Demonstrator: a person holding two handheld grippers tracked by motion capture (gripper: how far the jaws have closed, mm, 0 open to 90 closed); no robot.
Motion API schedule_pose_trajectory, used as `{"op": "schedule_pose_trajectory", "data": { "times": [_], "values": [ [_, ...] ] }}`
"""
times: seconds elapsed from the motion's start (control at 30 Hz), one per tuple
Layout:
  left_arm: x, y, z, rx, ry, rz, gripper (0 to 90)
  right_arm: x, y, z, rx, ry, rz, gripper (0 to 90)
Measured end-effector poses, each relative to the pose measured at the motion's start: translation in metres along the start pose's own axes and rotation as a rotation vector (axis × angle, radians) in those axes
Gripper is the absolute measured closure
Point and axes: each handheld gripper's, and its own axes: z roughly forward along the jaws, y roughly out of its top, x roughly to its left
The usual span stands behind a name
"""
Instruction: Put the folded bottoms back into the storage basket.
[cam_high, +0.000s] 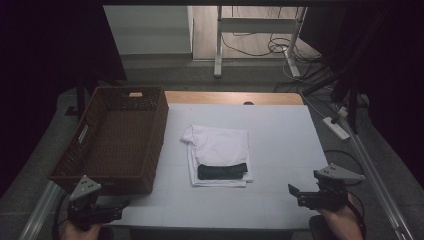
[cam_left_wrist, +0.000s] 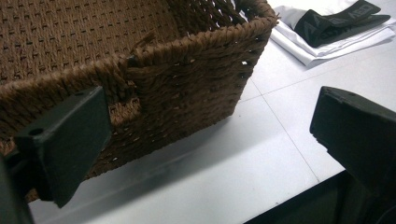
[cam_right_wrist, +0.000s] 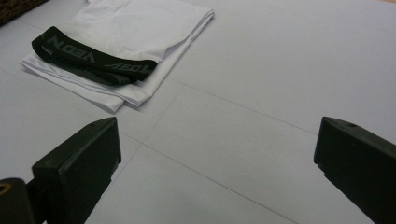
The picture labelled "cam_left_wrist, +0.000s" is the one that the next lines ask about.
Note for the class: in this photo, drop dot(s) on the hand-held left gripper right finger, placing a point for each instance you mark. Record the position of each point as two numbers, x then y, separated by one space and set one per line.
358 133

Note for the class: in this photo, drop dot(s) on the white garment with black waistband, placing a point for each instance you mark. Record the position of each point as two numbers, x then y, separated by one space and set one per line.
330 49

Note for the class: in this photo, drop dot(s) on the brown woven basket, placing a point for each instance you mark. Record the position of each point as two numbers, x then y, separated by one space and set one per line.
186 77

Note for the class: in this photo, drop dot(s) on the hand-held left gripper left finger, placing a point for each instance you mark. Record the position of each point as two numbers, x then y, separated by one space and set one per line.
67 146

